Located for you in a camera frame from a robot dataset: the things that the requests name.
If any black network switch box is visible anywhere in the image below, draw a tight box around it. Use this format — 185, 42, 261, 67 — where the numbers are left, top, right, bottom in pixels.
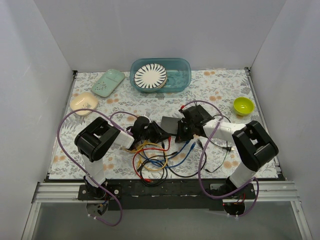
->
160, 116, 181, 136

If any teal plastic basin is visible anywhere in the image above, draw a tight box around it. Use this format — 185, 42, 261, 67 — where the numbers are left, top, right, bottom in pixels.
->
129, 58, 192, 93

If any floral table mat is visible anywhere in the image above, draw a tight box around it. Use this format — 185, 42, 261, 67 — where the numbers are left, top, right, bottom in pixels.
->
48, 69, 278, 180

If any yellow ethernet cable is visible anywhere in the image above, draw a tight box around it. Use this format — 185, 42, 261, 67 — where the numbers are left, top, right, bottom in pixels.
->
122, 141, 169, 172

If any lime green bowl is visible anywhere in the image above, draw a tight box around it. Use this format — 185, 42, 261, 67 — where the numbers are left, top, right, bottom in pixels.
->
233, 97, 255, 116

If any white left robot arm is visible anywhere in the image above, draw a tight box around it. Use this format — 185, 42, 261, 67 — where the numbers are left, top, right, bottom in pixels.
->
74, 116, 171, 188

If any thin black power cord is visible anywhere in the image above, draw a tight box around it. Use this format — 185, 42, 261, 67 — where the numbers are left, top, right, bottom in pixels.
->
202, 134, 233, 173

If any blue striped white plate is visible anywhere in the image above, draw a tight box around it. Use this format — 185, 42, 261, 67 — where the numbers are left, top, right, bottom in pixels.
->
133, 63, 168, 90

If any black ethernet cable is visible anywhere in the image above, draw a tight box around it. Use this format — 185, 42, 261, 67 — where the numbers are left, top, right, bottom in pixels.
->
138, 139, 207, 187

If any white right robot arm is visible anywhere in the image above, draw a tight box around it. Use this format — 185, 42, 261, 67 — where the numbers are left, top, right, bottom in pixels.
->
176, 105, 279, 196

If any green rectangular ceramic dish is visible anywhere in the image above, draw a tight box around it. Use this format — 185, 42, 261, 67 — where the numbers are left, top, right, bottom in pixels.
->
91, 69, 125, 98

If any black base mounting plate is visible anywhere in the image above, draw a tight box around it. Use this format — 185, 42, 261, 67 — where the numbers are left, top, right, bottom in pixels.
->
77, 178, 257, 211

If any aluminium frame rail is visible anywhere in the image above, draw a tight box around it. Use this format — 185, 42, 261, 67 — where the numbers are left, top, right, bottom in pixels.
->
32, 181, 301, 203

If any beige square panda dish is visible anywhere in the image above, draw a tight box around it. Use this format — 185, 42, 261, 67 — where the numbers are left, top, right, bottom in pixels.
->
69, 92, 99, 111

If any blue ethernet cable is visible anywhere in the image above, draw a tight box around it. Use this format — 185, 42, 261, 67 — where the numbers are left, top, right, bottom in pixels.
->
147, 140, 198, 168
134, 144, 166, 168

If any red ethernet cable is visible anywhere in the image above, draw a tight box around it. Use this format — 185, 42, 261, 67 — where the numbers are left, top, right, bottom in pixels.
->
132, 136, 172, 182

